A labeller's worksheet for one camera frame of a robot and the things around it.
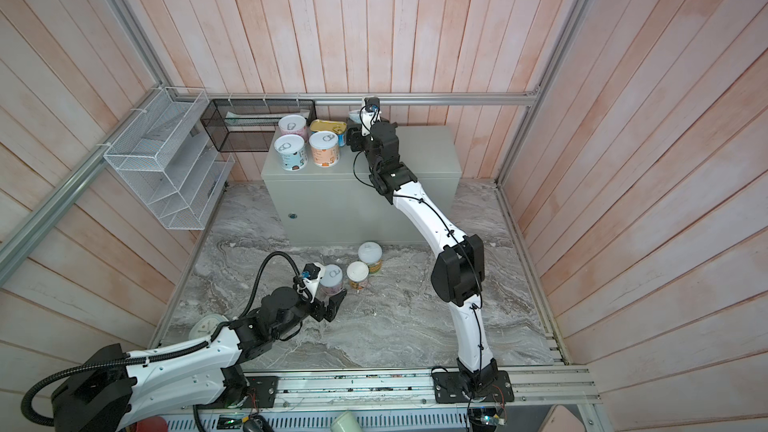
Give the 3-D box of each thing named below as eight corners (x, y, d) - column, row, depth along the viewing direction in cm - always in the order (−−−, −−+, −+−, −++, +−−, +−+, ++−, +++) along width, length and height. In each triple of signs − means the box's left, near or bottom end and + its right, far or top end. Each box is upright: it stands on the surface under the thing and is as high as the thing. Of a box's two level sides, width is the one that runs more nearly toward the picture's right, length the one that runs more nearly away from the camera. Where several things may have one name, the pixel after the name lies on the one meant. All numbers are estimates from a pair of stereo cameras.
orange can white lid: (370, 278, 96) (369, 265, 89) (356, 262, 100) (354, 248, 93) (386, 266, 99) (387, 252, 92) (372, 251, 102) (371, 236, 95)
